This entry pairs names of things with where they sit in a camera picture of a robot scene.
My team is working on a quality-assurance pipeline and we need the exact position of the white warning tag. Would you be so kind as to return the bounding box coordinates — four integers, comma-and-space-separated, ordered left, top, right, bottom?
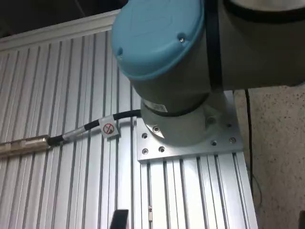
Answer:
99, 116, 120, 139

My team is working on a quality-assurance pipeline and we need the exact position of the aluminium base mounting plate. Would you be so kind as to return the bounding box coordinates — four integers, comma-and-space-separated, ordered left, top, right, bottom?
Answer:
133, 90, 244, 165

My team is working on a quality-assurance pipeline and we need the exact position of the aluminium slotted robot platform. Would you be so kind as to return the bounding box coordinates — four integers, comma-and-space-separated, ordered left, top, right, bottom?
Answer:
0, 9, 259, 229

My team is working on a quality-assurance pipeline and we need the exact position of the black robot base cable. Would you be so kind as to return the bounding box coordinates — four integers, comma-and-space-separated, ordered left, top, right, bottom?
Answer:
0, 109, 143, 158

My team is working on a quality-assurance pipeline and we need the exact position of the black hanging cable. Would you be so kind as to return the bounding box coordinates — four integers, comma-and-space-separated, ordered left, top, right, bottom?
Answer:
205, 0, 255, 184

